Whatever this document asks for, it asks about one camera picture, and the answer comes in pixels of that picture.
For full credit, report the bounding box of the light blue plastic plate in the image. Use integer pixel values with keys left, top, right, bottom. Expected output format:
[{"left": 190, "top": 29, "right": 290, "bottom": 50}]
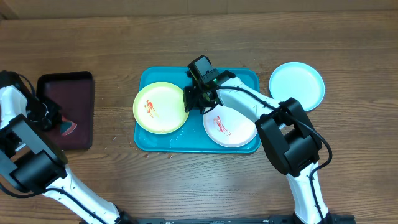
[{"left": 269, "top": 62, "right": 325, "bottom": 111}]

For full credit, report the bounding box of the green and red sponge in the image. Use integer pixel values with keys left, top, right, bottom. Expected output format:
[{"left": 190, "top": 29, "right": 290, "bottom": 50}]
[{"left": 60, "top": 116, "right": 77, "bottom": 136}]

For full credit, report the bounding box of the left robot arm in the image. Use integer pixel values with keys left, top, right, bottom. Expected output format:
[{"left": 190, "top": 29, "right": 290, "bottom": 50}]
[{"left": 1, "top": 70, "right": 137, "bottom": 223}]

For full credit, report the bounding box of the black rectangular sponge tray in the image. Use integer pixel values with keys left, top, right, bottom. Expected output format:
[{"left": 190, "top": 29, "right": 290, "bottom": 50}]
[{"left": 37, "top": 71, "right": 95, "bottom": 151}]

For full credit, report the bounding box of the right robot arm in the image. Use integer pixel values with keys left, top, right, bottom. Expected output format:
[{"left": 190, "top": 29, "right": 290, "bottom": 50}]
[{"left": 183, "top": 55, "right": 330, "bottom": 223}]

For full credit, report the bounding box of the white plastic plate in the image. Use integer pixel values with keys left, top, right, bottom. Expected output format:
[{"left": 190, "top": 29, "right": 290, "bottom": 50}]
[{"left": 203, "top": 105, "right": 257, "bottom": 147}]

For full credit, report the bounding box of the yellow-green plastic plate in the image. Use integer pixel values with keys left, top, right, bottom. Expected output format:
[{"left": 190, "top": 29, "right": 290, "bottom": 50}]
[{"left": 132, "top": 82, "right": 189, "bottom": 134}]

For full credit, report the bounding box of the teal plastic serving tray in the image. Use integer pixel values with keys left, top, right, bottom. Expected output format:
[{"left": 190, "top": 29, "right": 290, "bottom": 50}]
[{"left": 134, "top": 67, "right": 261, "bottom": 154}]

